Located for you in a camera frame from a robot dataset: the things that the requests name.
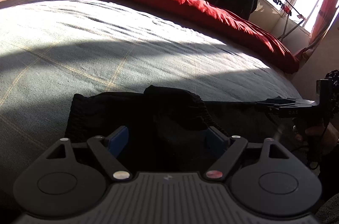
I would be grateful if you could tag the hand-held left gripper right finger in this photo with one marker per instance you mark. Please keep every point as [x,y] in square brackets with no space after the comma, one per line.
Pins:
[215,138]

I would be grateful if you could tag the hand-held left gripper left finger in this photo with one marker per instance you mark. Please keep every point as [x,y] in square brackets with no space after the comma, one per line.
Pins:
[119,139]

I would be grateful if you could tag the small red cloth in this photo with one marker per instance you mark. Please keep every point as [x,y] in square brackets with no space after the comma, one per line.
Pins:
[286,10]

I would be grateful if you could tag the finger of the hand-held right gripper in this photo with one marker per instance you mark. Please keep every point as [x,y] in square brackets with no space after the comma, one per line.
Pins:
[283,101]
[268,109]

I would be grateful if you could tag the person's right hand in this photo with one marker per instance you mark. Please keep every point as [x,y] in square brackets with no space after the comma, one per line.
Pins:
[317,138]

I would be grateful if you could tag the black sock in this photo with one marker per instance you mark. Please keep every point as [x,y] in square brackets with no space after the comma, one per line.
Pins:
[276,0]

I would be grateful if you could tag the dark star-print garment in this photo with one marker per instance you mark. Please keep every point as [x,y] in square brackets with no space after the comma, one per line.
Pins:
[334,81]

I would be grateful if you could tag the pink curtain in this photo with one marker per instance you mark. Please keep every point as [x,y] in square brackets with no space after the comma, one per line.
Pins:
[325,15]

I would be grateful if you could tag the bed with green plaid sheet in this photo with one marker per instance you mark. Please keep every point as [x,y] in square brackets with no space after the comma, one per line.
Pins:
[106,54]

